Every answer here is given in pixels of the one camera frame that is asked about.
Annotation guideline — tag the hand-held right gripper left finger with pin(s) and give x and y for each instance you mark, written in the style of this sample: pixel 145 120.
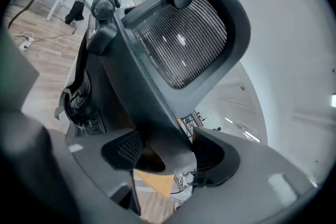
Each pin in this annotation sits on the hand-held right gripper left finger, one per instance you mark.
pixel 86 165

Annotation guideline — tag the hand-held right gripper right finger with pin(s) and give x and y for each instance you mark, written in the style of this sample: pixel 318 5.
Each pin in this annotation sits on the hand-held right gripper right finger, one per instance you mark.
pixel 262 178

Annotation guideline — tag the black office chair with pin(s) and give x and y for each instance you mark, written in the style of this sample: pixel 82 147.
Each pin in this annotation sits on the black office chair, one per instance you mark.
pixel 183 42

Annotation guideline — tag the white power strip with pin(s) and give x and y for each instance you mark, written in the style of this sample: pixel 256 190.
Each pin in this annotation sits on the white power strip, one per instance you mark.
pixel 26 44

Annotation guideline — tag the white table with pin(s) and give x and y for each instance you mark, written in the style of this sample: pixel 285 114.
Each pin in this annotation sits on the white table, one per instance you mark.
pixel 56 5

